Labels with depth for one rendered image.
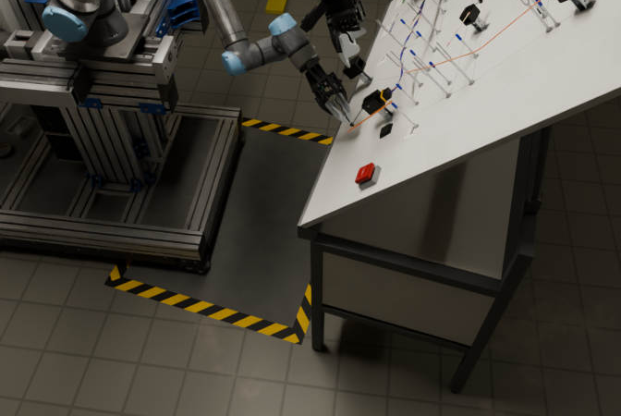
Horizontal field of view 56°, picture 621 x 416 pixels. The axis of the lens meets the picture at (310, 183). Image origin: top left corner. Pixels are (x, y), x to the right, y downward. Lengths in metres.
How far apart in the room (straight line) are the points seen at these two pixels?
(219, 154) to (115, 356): 0.99
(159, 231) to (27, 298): 0.66
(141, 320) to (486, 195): 1.51
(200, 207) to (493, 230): 1.29
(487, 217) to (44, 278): 1.93
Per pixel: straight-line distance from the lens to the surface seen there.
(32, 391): 2.65
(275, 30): 1.72
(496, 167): 2.03
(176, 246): 2.50
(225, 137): 2.86
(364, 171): 1.53
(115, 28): 1.91
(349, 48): 1.55
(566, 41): 1.41
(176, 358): 2.52
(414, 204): 1.87
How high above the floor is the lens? 2.27
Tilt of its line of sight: 51 degrees down
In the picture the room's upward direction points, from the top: 1 degrees counter-clockwise
